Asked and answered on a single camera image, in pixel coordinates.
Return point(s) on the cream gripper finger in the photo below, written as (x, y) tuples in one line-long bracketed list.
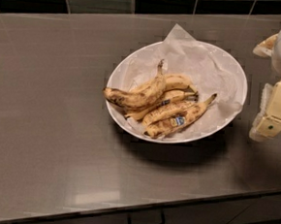
[(264, 48), (267, 123)]

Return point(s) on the spotted banana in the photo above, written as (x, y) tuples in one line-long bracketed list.
[(166, 111), (139, 99)]

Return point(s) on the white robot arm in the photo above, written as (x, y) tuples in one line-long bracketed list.
[(276, 57)]

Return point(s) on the white oval bowl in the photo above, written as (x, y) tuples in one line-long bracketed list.
[(124, 71)]

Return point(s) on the banana with blue sticker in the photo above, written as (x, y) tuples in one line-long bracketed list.
[(178, 121)]

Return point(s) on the banana with dark sticker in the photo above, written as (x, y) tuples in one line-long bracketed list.
[(167, 98)]

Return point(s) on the rear yellow banana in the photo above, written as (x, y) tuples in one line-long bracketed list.
[(177, 82)]

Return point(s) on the white paper liner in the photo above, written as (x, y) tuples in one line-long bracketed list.
[(211, 71)]

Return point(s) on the black drawer handle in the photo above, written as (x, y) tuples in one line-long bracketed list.
[(146, 217)]

